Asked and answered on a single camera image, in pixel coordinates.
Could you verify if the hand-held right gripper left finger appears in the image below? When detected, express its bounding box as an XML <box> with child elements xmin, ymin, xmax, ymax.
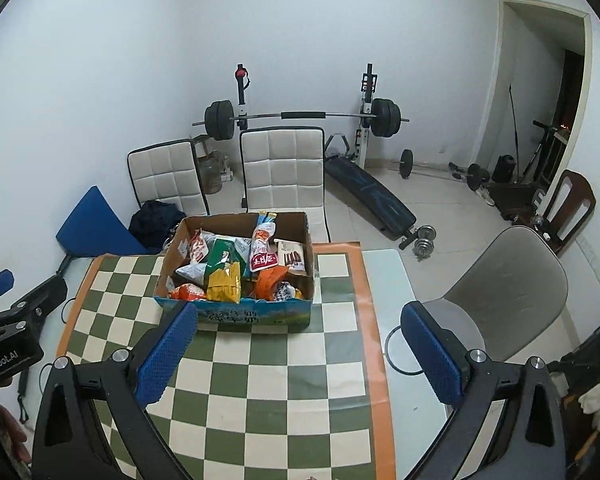
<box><xmin>32</xmin><ymin>302</ymin><xmax>199</xmax><ymax>480</ymax></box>

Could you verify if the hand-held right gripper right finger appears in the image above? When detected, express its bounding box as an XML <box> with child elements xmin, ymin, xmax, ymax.
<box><xmin>400</xmin><ymin>301</ymin><xmax>566</xmax><ymax>480</ymax></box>

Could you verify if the blue cardboard box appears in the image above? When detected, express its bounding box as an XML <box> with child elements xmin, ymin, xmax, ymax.
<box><xmin>153</xmin><ymin>211</ymin><xmax>315</xmax><ymax>335</ymax></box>

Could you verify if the white chocolate cookie packet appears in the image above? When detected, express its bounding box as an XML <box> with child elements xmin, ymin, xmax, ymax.
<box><xmin>274</xmin><ymin>239</ymin><xmax>307</xmax><ymax>278</ymax></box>

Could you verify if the person's left hand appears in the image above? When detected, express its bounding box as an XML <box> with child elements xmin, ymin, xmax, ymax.
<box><xmin>0</xmin><ymin>402</ymin><xmax>32</xmax><ymax>466</ymax></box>

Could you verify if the orange and white snack packet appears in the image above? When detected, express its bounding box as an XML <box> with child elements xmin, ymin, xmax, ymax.
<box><xmin>168</xmin><ymin>283</ymin><xmax>207</xmax><ymax>302</ymax></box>

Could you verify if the silvery white snack packet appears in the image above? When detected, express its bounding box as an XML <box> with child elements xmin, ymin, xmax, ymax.
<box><xmin>174</xmin><ymin>261</ymin><xmax>209</xmax><ymax>284</ymax></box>

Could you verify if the blue padded chair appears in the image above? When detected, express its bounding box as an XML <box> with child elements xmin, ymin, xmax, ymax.
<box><xmin>55</xmin><ymin>186</ymin><xmax>149</xmax><ymax>277</ymax></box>

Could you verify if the yellow snack packet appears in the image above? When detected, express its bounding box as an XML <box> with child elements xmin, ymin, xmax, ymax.
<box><xmin>206</xmin><ymin>262</ymin><xmax>242</xmax><ymax>304</ymax></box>

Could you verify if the grey shell chair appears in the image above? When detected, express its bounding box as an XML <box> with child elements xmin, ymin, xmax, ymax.
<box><xmin>424</xmin><ymin>225</ymin><xmax>570</xmax><ymax>363</ymax></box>

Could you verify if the red and white snack packet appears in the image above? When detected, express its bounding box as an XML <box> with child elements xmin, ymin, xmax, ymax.
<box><xmin>188</xmin><ymin>230</ymin><xmax>212</xmax><ymax>265</ymax></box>

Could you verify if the chrome dumbbell pair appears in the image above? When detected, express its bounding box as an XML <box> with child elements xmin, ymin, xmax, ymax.
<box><xmin>411</xmin><ymin>225</ymin><xmax>437</xmax><ymax>261</ymax></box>

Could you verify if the green snack packet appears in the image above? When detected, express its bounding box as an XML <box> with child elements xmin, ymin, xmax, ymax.
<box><xmin>205</xmin><ymin>237</ymin><xmax>246</xmax><ymax>281</ymax></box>

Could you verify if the green white checkered mat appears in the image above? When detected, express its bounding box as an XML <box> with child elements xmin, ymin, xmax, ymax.
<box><xmin>55</xmin><ymin>242</ymin><xmax>398</xmax><ymax>480</ymax></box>

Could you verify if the white packet with red label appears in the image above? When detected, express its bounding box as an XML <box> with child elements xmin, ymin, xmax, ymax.
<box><xmin>250</xmin><ymin>212</ymin><xmax>280</xmax><ymax>274</ymax></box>

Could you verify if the black sit-up bench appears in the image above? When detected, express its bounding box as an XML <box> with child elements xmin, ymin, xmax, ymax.
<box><xmin>324</xmin><ymin>155</ymin><xmax>417</xmax><ymax>251</ymax></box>

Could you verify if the white padded chair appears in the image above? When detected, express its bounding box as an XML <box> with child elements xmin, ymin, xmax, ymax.
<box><xmin>127</xmin><ymin>138</ymin><xmax>212</xmax><ymax>218</ymax></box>
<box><xmin>239</xmin><ymin>127</ymin><xmax>332</xmax><ymax>242</ymax></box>

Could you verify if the clear water jug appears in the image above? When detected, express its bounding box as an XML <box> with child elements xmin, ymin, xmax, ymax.
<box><xmin>197</xmin><ymin>157</ymin><xmax>224</xmax><ymax>195</ymax></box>

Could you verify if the black dumbbell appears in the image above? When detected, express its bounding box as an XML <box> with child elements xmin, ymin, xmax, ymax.
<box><xmin>449</xmin><ymin>162</ymin><xmax>492</xmax><ymax>192</ymax></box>

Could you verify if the black weight plate bar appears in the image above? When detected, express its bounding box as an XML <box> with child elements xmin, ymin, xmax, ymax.
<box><xmin>399</xmin><ymin>148</ymin><xmax>461</xmax><ymax>181</ymax></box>

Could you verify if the black cylinder bag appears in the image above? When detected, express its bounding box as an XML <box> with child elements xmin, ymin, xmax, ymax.
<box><xmin>490</xmin><ymin>154</ymin><xmax>517</xmax><ymax>184</ymax></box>

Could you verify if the brown wooden chair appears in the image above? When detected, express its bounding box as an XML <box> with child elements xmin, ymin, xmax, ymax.
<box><xmin>539</xmin><ymin>169</ymin><xmax>597</xmax><ymax>257</ymax></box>

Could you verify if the black kick scooter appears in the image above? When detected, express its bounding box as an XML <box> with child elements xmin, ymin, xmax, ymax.
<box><xmin>516</xmin><ymin>120</ymin><xmax>567</xmax><ymax>187</ymax></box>

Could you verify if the black barbell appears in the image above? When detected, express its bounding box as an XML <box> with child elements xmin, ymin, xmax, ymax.
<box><xmin>192</xmin><ymin>98</ymin><xmax>411</xmax><ymax>141</ymax></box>

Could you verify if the barbell rack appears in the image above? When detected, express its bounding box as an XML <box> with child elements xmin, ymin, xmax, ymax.
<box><xmin>234</xmin><ymin>63</ymin><xmax>379</xmax><ymax>170</ymax></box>

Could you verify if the black ring cable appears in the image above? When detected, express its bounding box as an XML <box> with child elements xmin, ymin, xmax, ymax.
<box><xmin>385</xmin><ymin>325</ymin><xmax>431</xmax><ymax>376</ymax></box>

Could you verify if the thin black cable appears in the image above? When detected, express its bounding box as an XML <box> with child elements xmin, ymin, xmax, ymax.
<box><xmin>16</xmin><ymin>357</ymin><xmax>72</xmax><ymax>425</ymax></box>

